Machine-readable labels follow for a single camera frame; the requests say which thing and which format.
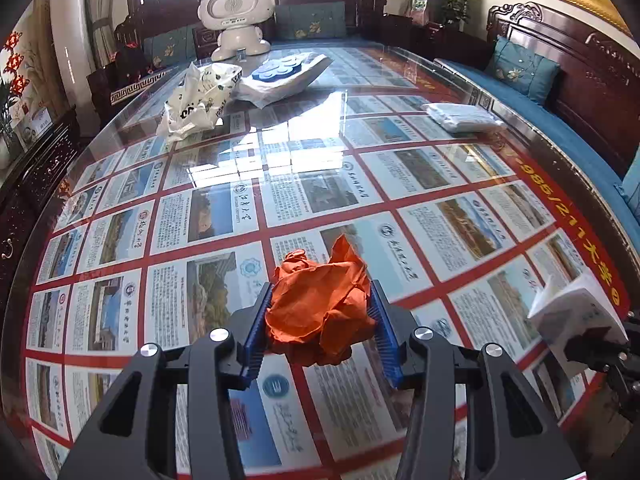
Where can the dark wood armchair left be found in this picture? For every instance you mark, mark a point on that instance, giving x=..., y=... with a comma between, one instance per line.
x=129, y=64

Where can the teal chair cushion right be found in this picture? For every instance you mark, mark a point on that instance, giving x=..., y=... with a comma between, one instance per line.
x=310, y=21

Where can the orange paper ball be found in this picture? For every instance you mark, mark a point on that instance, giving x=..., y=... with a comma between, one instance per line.
x=319, y=310

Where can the blue floral pillow near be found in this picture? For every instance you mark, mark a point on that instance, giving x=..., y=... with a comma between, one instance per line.
x=630, y=187

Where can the small white blue box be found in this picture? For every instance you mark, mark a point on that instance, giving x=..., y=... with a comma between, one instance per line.
x=561, y=312

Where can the red paper flower decoration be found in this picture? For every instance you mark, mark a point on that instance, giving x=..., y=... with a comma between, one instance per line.
x=17, y=82

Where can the white crumpled paper black print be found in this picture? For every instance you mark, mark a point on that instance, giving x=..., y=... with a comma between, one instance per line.
x=199, y=102

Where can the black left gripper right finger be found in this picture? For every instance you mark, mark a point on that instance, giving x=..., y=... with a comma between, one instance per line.
x=510, y=434

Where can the blue floral pillow far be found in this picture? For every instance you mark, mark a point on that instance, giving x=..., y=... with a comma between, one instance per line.
x=523, y=70

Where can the teal chair cushion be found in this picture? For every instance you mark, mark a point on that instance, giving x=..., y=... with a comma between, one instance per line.
x=310, y=21
x=170, y=48

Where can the dark wood tv cabinet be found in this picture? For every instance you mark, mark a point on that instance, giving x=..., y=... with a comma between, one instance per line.
x=31, y=183

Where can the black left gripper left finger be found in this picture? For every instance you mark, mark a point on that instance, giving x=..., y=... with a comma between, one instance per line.
x=131, y=433

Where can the white toy robot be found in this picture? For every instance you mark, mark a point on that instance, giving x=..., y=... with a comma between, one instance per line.
x=237, y=22

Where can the blue floral pillow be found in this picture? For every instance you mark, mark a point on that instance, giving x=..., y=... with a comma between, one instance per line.
x=523, y=70
x=630, y=187

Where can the white folded tissue pack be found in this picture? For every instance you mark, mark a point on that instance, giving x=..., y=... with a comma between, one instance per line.
x=462, y=118

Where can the green potted plant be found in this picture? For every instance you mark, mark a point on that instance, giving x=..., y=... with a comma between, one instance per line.
x=455, y=13

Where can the red university poster mat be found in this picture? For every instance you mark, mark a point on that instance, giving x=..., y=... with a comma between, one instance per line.
x=459, y=199

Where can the dark wood sofa blue cushion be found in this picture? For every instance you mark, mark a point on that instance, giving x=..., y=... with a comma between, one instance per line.
x=591, y=111

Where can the teal chair cushion left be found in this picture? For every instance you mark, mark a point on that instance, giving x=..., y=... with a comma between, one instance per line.
x=170, y=48

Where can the dark wood side table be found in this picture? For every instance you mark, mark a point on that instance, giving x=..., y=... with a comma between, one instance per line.
x=433, y=41

